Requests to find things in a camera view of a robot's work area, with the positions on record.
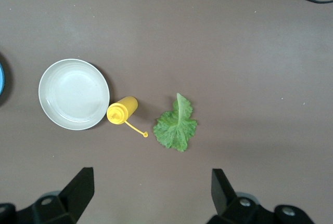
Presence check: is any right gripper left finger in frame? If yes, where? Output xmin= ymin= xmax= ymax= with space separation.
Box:
xmin=0 ymin=166 xmax=95 ymax=224

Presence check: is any green lettuce leaf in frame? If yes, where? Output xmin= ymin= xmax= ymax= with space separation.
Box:
xmin=152 ymin=93 xmax=198 ymax=153

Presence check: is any yellow squeeze bottle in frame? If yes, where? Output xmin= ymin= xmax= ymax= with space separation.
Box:
xmin=106 ymin=96 xmax=149 ymax=138

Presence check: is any blue round plate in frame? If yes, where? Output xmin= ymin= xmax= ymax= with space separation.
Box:
xmin=0 ymin=57 xmax=6 ymax=97

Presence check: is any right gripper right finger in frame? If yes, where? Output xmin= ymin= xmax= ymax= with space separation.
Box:
xmin=208 ymin=168 xmax=317 ymax=224

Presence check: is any beige round plate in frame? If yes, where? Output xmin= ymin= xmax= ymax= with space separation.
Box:
xmin=38 ymin=58 xmax=110 ymax=131

